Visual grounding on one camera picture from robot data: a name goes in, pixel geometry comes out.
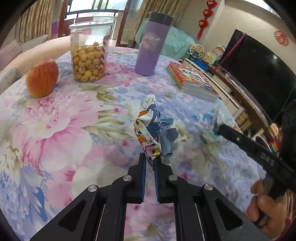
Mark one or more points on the teal cloth covered furniture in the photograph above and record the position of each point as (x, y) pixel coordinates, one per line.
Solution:
(176, 43)

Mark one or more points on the cartoon duck snack wrapper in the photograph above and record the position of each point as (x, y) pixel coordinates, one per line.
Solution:
(156, 134)

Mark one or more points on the black television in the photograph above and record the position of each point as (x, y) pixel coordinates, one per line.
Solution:
(268, 81)

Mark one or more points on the clear popcorn jar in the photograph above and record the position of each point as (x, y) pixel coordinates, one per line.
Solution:
(89, 44)

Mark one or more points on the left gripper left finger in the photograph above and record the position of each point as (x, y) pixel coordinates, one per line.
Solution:
(98, 213)

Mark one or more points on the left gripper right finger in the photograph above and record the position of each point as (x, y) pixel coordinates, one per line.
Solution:
(201, 212)

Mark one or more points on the white TV cabinet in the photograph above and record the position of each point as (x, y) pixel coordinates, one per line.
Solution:
(236, 110)

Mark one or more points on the toy ferris wheel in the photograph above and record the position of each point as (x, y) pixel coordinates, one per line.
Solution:
(196, 52)

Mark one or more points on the pink striped cushion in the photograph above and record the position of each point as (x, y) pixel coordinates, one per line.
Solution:
(9, 53)

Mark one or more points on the person's right hand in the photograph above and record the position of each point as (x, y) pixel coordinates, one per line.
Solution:
(276, 211)

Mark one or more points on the gold striped left curtain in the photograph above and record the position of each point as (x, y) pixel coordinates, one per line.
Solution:
(35, 21)

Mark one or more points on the floral blue pink tablecloth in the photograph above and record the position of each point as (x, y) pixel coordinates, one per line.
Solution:
(54, 147)

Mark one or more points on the purple tumbler black lid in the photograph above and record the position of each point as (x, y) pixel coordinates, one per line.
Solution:
(153, 40)

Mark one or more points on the red chinese knot decoration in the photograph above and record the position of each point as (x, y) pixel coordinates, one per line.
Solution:
(207, 13)

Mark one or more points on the stack of colourful books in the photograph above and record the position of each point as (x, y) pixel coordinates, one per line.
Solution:
(192, 82)

